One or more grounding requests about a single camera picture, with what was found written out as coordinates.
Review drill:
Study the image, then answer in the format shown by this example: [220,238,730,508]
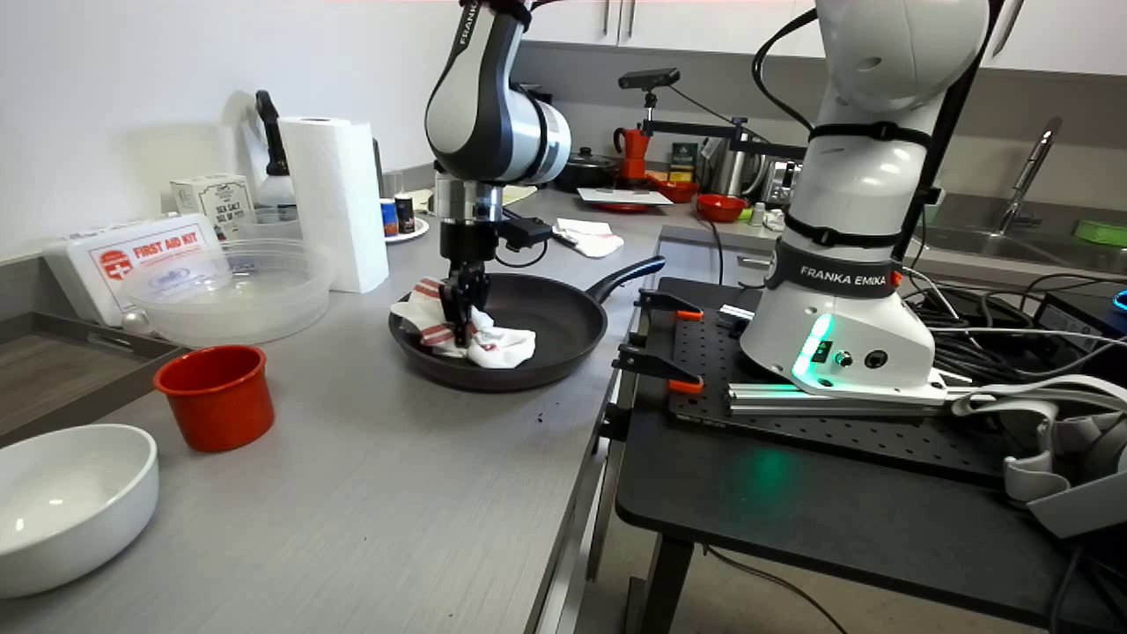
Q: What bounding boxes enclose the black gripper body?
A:
[435,214,508,274]

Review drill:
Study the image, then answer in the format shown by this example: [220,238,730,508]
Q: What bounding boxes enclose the white towel red stripes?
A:
[387,278,539,372]

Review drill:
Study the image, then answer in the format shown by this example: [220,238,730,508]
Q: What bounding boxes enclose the dark nonstick frying pan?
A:
[387,252,664,393]

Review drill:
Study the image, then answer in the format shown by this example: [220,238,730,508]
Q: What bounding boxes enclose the white paper towel roll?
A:
[278,113,390,296]

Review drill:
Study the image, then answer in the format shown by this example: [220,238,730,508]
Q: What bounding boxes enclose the white round plate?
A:
[381,211,435,246]

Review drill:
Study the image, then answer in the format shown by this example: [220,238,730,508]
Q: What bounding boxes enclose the crumpled white napkin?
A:
[544,214,627,259]

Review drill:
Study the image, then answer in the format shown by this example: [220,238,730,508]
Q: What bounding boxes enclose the white plate red rim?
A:
[575,181,677,217]

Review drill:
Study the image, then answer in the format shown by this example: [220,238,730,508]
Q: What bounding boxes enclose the red kettle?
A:
[608,122,656,188]

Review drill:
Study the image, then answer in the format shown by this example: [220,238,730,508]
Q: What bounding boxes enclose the black clamp orange tip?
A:
[614,340,710,401]
[631,285,710,327]

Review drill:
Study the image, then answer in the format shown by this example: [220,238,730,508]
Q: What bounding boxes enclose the spray bottle black trigger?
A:
[251,89,303,241]

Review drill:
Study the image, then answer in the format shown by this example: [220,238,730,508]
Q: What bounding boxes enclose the clear plastic container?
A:
[120,234,340,352]

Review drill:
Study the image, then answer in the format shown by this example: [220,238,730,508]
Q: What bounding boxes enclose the black perforated breadboard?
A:
[636,274,1014,477]

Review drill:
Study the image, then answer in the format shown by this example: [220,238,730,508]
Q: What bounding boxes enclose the small red bowl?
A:
[692,188,751,224]

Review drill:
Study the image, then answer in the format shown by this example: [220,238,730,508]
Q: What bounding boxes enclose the red plastic cup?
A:
[152,340,278,454]

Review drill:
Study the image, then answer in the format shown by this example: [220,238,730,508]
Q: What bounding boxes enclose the white patterned box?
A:
[162,173,262,241]

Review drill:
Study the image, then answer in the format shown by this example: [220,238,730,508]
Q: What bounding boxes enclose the steel kettle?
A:
[706,132,768,205]

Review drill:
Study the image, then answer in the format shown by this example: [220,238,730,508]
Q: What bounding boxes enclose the white upper cabinet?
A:
[522,0,1127,82]

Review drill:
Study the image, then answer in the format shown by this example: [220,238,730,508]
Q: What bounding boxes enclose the white first aid kit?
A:
[41,211,236,327]

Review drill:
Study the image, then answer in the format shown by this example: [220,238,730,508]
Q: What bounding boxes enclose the dark brown tray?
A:
[0,311,188,451]

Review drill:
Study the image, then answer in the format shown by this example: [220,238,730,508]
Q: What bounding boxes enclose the black robot table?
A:
[608,274,1127,634]

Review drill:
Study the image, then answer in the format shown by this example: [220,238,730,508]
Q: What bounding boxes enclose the white ceramic bowl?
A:
[0,417,162,602]

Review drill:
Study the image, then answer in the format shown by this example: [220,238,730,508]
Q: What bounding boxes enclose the steel sink faucet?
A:
[989,113,1067,238]

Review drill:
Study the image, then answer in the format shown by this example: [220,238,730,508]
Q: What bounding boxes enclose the grey controller device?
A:
[1000,401,1127,541]

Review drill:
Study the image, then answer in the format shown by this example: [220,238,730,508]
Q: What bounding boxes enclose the green sponge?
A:
[1072,217,1127,250]

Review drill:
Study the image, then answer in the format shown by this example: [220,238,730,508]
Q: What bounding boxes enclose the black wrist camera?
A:
[496,207,556,255]

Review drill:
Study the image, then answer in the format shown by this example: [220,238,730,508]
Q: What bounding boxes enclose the aluminium rail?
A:
[724,379,957,421]

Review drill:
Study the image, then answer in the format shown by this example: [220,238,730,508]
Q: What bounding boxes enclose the black cable bundle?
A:
[903,259,1127,399]

